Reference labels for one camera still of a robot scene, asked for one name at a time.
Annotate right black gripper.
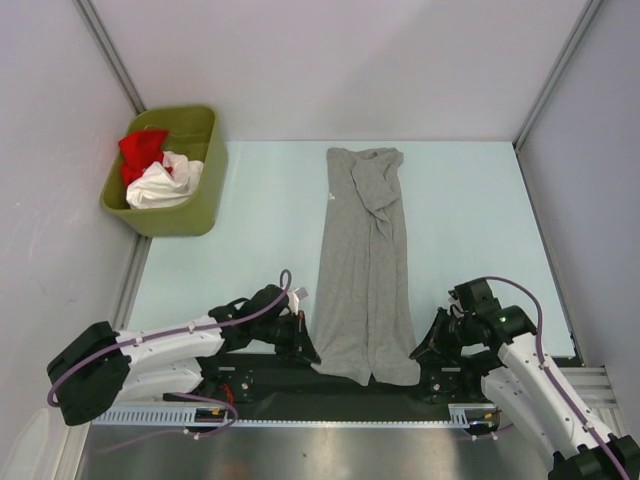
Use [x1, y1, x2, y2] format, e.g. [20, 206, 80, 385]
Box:
[410, 307, 476, 364]

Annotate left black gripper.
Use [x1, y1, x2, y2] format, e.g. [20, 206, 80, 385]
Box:
[253, 310, 320, 365]

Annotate grey t shirt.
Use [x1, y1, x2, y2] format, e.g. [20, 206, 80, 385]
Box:
[312, 148, 421, 386]

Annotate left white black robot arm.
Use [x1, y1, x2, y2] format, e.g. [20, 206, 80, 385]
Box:
[46, 306, 320, 426]

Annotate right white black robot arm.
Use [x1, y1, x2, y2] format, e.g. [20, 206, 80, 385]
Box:
[411, 301, 639, 479]

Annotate white t shirt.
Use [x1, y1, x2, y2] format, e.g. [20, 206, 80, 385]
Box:
[126, 151, 204, 210]

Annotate red t shirt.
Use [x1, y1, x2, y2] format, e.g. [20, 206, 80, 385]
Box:
[118, 129, 169, 187]

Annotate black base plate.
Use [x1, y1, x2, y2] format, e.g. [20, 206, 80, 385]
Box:
[184, 350, 500, 423]

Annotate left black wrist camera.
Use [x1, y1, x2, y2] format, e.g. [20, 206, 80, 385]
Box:
[208, 284, 308, 340]

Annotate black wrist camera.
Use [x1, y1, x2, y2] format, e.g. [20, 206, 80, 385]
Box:
[449, 278, 502, 319]
[208, 284, 308, 340]

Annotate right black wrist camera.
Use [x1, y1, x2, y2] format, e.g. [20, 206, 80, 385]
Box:
[449, 278, 502, 319]

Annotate grey slotted cable duct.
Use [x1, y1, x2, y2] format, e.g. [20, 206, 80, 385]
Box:
[92, 404, 500, 429]

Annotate aluminium frame rail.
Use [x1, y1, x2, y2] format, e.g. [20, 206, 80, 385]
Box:
[561, 367, 627, 437]

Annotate right aluminium corner post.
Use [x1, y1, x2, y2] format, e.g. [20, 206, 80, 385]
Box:
[512, 0, 608, 155]

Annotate aluminium corner post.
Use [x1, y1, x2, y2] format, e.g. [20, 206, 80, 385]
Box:
[72, 0, 146, 115]
[512, 0, 608, 155]

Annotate left aluminium corner post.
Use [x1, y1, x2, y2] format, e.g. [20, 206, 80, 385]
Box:
[72, 0, 146, 115]

